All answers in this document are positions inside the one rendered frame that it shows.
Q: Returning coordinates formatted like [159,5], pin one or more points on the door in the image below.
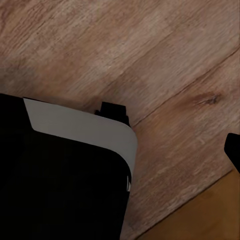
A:
[212,215]

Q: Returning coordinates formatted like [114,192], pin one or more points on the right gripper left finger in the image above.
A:
[12,150]

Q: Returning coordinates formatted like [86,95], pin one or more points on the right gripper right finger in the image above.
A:
[232,149]

